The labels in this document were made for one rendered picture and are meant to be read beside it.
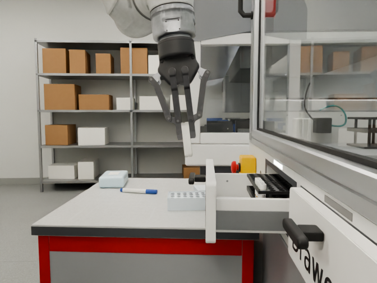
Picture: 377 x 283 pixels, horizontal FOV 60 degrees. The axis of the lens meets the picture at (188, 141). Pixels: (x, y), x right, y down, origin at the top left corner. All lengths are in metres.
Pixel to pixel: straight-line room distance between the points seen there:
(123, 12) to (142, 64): 3.69
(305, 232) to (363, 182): 0.09
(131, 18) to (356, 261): 0.65
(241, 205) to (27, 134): 4.85
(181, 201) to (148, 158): 3.98
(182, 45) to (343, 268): 0.47
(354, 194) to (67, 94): 4.42
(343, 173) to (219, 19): 1.23
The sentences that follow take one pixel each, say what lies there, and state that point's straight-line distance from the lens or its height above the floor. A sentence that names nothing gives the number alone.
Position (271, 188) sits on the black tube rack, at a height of 0.90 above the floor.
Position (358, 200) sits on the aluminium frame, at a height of 0.96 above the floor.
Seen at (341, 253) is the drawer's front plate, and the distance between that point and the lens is 0.37.
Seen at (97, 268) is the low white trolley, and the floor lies 0.64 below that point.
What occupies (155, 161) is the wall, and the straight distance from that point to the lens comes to 4.93.
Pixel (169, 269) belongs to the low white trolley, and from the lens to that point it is 0.90.
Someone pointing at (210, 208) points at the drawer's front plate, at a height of 0.88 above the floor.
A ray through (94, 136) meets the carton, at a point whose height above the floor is 0.74.
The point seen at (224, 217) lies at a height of 0.86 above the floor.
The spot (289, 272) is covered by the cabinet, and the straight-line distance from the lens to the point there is 0.67.
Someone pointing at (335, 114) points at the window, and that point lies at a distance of 0.47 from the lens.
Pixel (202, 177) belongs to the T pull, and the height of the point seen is 0.91.
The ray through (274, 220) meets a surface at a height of 0.86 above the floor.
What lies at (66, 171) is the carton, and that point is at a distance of 4.78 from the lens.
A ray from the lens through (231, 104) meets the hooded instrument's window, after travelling 1.52.
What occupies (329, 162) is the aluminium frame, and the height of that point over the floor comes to 0.99.
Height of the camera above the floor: 1.04
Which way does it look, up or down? 5 degrees down
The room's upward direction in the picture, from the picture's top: straight up
